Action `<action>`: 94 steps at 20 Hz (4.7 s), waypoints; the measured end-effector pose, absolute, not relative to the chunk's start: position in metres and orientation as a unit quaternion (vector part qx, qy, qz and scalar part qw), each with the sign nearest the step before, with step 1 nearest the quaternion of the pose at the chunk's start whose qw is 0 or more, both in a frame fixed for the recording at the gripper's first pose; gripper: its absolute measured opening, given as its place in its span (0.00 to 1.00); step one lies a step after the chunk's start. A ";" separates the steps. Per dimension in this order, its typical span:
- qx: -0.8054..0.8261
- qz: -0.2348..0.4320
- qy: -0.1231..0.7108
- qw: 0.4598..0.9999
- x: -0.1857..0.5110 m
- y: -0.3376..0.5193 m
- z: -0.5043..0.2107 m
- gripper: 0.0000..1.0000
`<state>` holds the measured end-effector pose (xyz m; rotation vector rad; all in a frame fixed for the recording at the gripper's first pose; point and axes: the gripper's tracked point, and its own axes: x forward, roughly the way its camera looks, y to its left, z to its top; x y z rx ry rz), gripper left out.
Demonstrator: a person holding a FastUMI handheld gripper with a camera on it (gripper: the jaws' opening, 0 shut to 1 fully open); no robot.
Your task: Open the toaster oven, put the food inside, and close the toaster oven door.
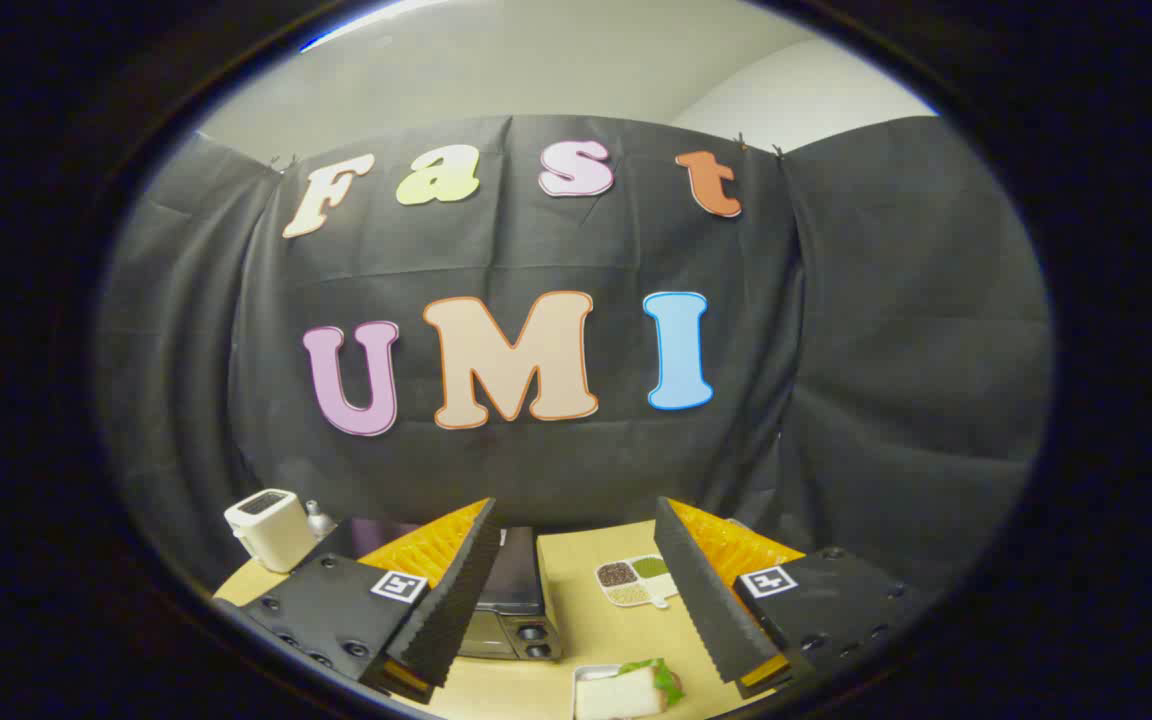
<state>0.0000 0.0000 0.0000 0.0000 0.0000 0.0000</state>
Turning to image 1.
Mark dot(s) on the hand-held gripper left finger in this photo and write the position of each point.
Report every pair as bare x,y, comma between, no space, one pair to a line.
456,590

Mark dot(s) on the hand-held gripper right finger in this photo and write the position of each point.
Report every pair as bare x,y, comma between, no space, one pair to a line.
701,600

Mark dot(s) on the black toaster oven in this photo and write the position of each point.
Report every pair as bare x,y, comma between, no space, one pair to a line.
514,590

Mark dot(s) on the white bread lettuce sandwich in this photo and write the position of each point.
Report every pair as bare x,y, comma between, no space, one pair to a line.
626,692

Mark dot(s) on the white bread toaster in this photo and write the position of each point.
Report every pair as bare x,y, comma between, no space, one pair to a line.
271,530

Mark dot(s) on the white divided grain plate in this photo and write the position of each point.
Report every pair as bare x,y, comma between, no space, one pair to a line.
636,582

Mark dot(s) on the white rectangular dish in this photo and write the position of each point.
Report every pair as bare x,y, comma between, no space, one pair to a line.
584,676

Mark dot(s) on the small silver shaker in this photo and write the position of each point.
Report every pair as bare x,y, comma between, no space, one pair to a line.
318,520

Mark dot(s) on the black backdrop cloth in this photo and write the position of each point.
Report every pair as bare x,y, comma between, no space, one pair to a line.
886,350

